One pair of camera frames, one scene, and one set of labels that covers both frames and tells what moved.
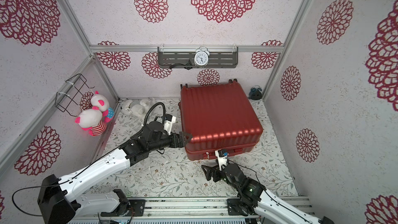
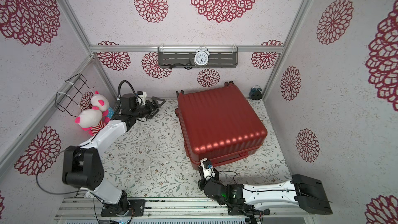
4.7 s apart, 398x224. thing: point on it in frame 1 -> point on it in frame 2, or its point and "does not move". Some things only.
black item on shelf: x=187 y=66 does not move
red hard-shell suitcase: x=219 y=115 does not move
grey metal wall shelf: x=184 y=57 does not move
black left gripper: x=175 y=143 -> x=154 y=109
